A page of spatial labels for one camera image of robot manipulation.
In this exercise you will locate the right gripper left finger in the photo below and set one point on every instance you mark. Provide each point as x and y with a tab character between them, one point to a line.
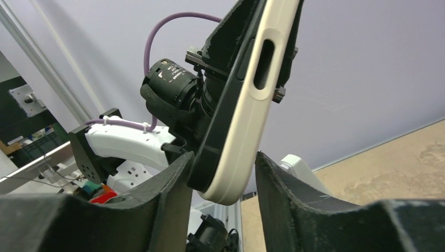
150	217

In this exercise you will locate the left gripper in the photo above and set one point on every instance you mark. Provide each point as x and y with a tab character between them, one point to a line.
221	48

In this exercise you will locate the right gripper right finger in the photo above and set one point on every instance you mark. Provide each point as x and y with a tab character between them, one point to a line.
297	217

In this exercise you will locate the black phone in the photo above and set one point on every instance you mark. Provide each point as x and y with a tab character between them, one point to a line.
210	150

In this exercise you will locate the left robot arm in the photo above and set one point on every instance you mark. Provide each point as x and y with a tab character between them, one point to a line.
172	94

